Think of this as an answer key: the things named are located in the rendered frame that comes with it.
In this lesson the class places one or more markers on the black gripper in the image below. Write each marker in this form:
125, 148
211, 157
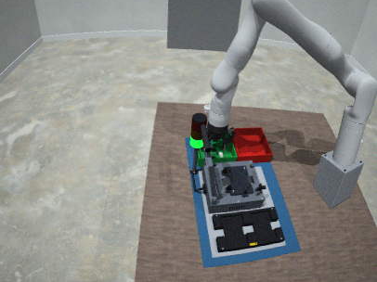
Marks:
219, 133

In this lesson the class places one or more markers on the green circuit board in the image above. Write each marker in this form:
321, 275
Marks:
217, 151

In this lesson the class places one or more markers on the green open-top bin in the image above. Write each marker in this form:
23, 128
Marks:
230, 151

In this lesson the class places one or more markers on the red open-top bin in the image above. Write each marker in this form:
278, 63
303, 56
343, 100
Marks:
251, 142

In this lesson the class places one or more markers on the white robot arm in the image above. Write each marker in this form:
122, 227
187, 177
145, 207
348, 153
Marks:
318, 44

